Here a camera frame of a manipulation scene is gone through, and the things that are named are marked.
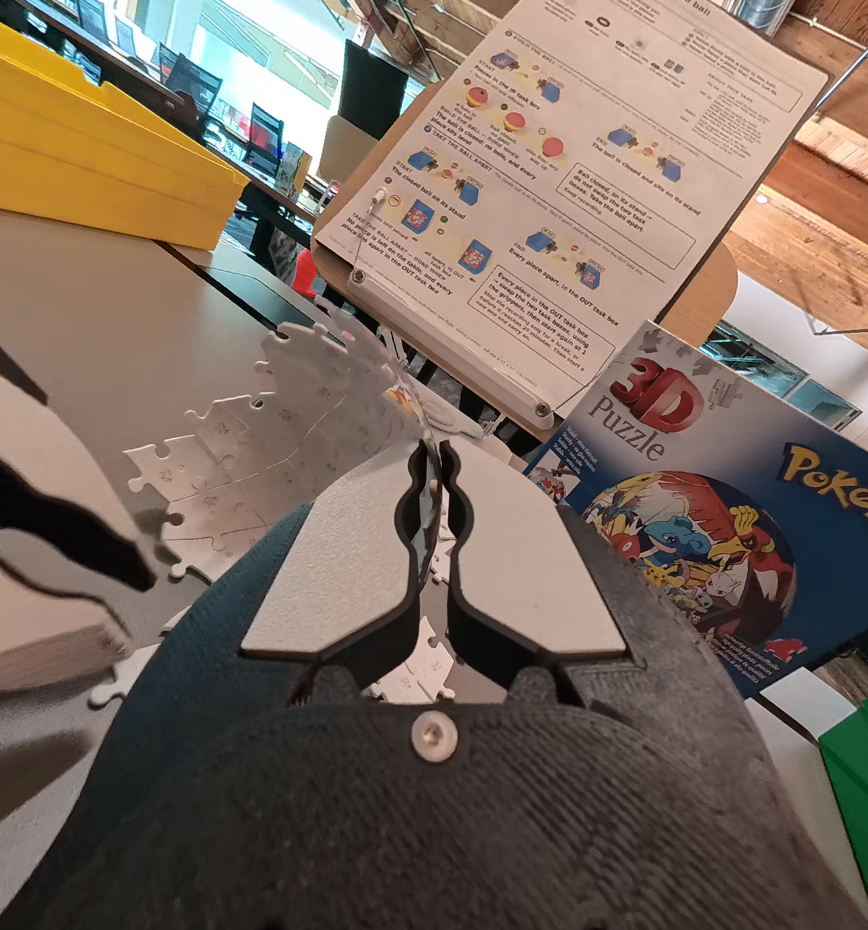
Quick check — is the white puzzle piece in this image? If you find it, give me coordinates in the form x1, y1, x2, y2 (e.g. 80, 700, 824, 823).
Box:
89, 657, 144, 709

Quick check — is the brown cardboard panel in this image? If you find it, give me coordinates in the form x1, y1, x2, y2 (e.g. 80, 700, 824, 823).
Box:
318, 115, 380, 186

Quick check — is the green plastic bin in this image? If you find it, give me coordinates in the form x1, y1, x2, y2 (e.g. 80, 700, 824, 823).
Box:
819, 672, 868, 930

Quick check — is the partly built puzzle ball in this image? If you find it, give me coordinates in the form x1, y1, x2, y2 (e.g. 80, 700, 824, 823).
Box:
123, 296, 446, 586

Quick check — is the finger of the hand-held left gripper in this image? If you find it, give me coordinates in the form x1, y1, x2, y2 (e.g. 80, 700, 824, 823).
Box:
0, 552, 133, 696
0, 356, 160, 592

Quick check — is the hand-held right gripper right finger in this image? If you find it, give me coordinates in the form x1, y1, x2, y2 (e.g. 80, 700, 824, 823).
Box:
440, 437, 628, 666

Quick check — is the black display panel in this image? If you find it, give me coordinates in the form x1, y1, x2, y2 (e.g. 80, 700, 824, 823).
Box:
340, 40, 409, 140

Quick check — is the laminated instruction sheet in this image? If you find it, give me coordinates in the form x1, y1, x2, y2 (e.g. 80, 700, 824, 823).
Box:
310, 0, 831, 430

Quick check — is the dark desk hatch panel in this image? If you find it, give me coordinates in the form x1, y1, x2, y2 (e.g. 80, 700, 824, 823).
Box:
198, 265, 319, 321

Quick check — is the yellow plastic bin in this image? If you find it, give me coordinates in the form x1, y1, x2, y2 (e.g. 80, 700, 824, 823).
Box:
0, 7, 249, 251

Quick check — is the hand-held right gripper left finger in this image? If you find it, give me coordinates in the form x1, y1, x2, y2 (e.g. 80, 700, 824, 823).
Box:
240, 436, 435, 662

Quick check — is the blue puzzle box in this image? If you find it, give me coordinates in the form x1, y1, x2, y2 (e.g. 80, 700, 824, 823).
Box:
525, 320, 868, 698

